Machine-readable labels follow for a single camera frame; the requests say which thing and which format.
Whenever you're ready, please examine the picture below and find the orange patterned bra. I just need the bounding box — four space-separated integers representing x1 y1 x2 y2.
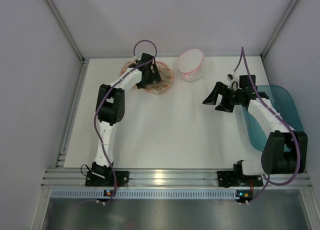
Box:
116 61 175 95

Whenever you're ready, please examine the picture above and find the white mesh laundry bag pink trim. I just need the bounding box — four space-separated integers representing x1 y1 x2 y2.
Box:
177 49 205 82

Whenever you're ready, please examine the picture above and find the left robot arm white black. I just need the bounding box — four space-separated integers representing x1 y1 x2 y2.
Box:
91 53 161 179

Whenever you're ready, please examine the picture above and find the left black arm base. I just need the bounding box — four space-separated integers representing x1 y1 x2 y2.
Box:
85 168 130 187

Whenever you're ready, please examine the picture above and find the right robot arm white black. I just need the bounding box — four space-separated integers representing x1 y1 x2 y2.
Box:
203 74 308 175

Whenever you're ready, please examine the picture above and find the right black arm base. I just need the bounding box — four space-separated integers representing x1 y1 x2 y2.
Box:
217 170 264 188

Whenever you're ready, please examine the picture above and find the teal plastic basin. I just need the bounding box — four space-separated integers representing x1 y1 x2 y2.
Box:
242 85 304 152

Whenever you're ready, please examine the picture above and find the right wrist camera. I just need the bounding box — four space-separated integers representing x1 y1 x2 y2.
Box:
227 72 239 91

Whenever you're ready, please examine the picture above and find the left aluminium frame post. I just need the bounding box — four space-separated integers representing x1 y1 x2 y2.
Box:
37 0 87 63

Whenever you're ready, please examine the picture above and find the aluminium frame post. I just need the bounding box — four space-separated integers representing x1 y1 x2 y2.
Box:
260 0 301 61
37 0 87 63

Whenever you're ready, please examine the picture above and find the right aluminium frame post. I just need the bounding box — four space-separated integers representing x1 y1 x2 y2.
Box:
260 0 301 61

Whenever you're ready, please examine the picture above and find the slotted white cable duct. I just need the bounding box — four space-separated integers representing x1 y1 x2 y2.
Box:
51 189 253 199

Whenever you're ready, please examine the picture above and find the aluminium front rail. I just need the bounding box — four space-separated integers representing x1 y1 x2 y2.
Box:
39 168 313 189

